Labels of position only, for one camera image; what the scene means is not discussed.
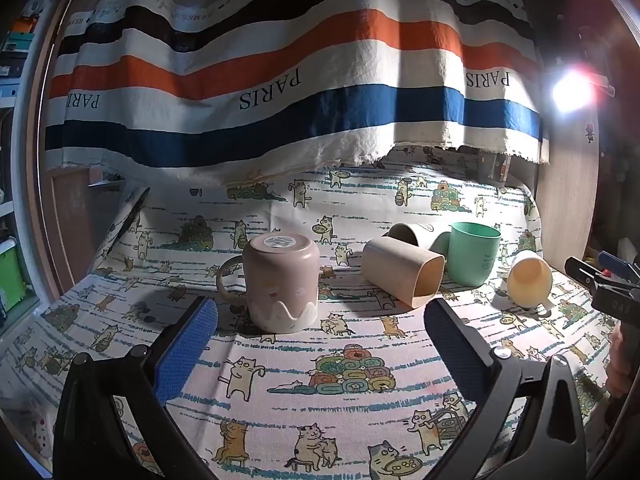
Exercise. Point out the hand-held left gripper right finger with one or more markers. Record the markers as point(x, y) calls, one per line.
point(445, 340)

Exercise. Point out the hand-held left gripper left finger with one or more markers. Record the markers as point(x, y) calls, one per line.
point(187, 345)

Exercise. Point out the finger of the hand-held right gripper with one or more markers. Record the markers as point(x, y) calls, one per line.
point(582, 272)
point(617, 262)

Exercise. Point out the tan square cup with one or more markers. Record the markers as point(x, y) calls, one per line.
point(395, 270)

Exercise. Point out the white cup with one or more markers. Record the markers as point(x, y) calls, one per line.
point(530, 280)

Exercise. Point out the green cup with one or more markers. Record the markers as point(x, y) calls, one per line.
point(472, 260)

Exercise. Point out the tan round cup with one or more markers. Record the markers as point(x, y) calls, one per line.
point(407, 234)

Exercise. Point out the person's right hand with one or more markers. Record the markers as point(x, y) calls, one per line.
point(620, 360)

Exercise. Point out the wooden side panel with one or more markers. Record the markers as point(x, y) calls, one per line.
point(567, 200)
point(75, 225)

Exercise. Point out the cat print tablecloth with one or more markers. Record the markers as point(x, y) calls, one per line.
point(280, 360)

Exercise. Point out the bright lamp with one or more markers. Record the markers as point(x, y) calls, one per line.
point(572, 90)

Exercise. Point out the green storage box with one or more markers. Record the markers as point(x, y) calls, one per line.
point(12, 275)

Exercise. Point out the striped cloth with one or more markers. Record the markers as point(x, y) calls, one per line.
point(300, 60)

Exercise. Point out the cluttered storage shelf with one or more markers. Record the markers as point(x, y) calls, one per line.
point(15, 60)

